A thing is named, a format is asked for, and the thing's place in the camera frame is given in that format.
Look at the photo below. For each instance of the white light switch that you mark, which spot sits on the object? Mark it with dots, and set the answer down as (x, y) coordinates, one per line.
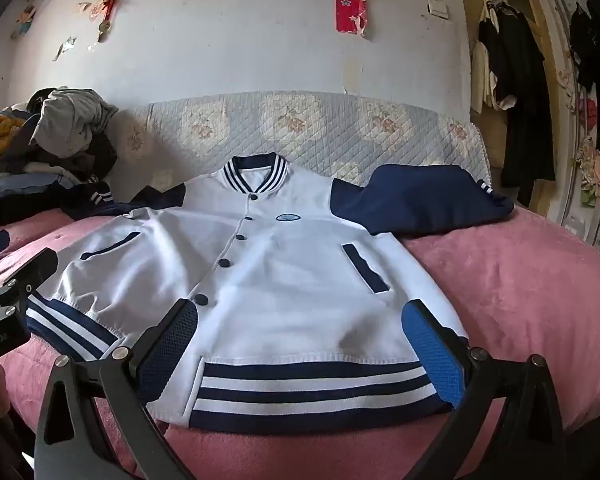
(437, 10)

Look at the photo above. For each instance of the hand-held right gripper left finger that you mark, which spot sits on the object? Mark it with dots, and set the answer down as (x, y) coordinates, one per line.
(167, 350)

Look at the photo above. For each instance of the pink fleece blanket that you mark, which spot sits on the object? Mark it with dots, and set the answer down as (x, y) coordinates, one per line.
(505, 285)

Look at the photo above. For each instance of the quilted floral cover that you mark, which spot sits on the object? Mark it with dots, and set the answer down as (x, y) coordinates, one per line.
(330, 125)

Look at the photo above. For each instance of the torn wall sticker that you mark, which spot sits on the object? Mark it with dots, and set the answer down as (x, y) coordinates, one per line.
(65, 47)
(25, 20)

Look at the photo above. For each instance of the hanging white garment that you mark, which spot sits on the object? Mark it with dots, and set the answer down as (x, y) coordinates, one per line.
(480, 75)

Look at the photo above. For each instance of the hanging black clothes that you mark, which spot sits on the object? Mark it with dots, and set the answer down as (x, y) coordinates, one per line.
(592, 60)
(520, 85)

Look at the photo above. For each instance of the floral cloth bundle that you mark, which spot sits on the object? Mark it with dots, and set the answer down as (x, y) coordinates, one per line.
(597, 175)

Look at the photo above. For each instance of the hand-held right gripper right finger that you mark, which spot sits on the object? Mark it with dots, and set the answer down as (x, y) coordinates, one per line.
(432, 350)

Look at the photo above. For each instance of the white and navy varsity jacket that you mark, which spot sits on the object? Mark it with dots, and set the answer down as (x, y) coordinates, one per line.
(280, 285)

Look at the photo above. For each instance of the pink wall sticker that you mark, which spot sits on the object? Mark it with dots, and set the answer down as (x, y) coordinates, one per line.
(92, 10)

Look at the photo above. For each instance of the pile of clothes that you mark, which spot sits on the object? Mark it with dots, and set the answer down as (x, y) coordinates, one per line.
(65, 120)

